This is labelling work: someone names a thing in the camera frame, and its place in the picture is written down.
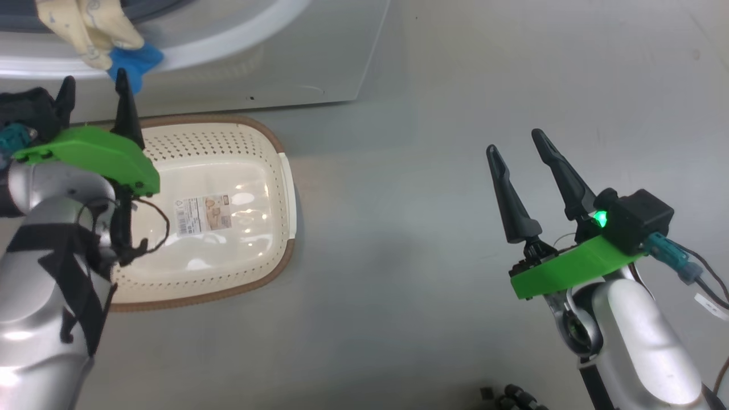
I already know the teal right camera connector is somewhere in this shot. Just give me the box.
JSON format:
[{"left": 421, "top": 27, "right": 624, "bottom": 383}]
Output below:
[{"left": 644, "top": 232, "right": 707, "bottom": 285}]

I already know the blue garment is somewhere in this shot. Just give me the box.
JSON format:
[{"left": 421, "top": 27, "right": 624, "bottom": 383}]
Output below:
[{"left": 107, "top": 43, "right": 165, "bottom": 95}]

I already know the teal left camera connector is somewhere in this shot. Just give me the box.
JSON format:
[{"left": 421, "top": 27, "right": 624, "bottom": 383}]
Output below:
[{"left": 0, "top": 124, "right": 32, "bottom": 157}]

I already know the cream printed garment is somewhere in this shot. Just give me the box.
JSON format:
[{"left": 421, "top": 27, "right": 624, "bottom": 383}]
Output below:
[{"left": 34, "top": 0, "right": 145, "bottom": 72}]

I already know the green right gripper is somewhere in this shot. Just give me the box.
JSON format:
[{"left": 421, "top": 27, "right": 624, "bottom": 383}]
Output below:
[{"left": 486, "top": 128, "right": 647, "bottom": 301}]

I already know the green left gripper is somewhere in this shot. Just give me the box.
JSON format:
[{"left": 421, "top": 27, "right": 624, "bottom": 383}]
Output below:
[{"left": 13, "top": 68, "right": 161, "bottom": 197}]

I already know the cream perforated laundry basket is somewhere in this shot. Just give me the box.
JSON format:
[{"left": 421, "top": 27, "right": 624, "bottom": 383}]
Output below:
[{"left": 85, "top": 114, "right": 298, "bottom": 313}]

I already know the thin black left gripper cable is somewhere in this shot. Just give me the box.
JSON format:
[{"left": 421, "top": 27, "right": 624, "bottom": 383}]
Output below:
[{"left": 122, "top": 196, "right": 171, "bottom": 265}]

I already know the grey rubber door gasket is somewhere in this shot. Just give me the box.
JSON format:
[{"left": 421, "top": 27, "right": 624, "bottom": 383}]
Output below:
[{"left": 0, "top": 0, "right": 191, "bottom": 34}]

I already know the black right camera cable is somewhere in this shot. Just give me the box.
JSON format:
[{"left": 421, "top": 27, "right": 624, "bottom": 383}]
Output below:
[{"left": 681, "top": 244, "right": 729, "bottom": 305}]

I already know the white washing machine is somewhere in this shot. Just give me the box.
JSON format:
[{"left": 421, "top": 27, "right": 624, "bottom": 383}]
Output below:
[{"left": 0, "top": 0, "right": 394, "bottom": 123}]

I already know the white right cable tag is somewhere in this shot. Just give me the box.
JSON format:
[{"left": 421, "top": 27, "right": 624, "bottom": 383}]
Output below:
[{"left": 695, "top": 293, "right": 729, "bottom": 321}]

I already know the paper basket label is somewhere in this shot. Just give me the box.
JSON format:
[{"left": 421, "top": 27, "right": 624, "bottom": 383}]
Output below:
[{"left": 174, "top": 194, "right": 233, "bottom": 238}]

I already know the teal camera connector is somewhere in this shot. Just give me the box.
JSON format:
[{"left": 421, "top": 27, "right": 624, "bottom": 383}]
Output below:
[
  {"left": 644, "top": 232, "right": 707, "bottom": 285},
  {"left": 0, "top": 124, "right": 32, "bottom": 157}
]

